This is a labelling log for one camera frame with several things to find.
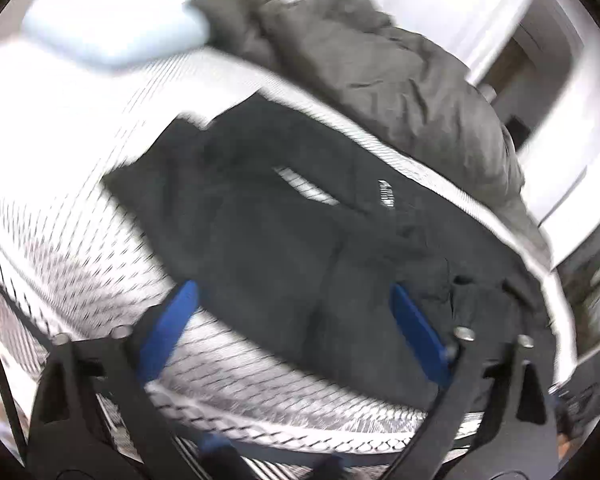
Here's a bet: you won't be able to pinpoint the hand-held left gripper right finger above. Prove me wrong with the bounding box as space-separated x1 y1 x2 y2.
390 284 565 480

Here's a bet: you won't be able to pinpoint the white mesh mattress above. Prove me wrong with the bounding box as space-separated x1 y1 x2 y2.
0 40 579 463

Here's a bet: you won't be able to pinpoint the thin black cable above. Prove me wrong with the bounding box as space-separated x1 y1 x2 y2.
0 307 26 456

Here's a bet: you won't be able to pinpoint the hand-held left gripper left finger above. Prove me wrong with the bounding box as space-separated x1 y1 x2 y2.
26 280 201 480

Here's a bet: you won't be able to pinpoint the grey duvet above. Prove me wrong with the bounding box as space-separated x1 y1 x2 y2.
190 0 551 271

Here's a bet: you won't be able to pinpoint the black pants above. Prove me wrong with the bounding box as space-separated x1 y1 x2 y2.
102 102 556 411

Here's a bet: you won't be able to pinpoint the light blue pillow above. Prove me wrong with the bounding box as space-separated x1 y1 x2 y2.
22 0 212 69

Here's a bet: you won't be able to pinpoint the white wardrobe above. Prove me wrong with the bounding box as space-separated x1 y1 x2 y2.
530 0 600 268

